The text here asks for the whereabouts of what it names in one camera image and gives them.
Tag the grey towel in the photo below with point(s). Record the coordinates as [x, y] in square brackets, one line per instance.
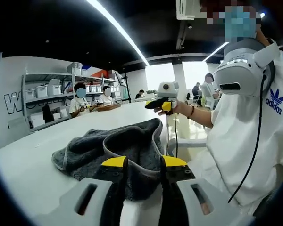
[132, 141]

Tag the person's right hand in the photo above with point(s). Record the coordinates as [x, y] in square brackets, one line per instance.
[182, 108]

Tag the black tripod stand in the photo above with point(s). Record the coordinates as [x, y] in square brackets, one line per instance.
[126, 89]

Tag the white office chair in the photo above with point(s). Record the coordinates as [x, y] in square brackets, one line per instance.
[206, 99]

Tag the brown wooden tray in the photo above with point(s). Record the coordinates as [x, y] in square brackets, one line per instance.
[108, 107]

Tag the black ceiling track light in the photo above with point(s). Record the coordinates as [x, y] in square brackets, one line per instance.
[181, 37]

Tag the short ceiling light strip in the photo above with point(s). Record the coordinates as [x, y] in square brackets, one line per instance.
[215, 51]

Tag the white grey chest device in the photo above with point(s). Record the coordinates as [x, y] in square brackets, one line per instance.
[240, 75]

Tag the operator in white shirt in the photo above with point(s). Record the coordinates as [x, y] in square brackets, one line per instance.
[238, 146]

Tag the long ceiling light strip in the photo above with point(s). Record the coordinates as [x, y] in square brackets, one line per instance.
[122, 30]

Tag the white ceiling air conditioner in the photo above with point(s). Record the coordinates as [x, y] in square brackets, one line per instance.
[186, 9]

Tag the white cardboard box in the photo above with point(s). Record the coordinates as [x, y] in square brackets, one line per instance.
[36, 120]

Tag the black bag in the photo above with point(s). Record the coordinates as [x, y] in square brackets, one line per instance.
[47, 114]

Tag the row of white storage bins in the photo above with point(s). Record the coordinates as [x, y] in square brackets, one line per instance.
[42, 91]

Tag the grey metal shelf rack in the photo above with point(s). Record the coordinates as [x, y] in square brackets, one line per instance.
[24, 99]

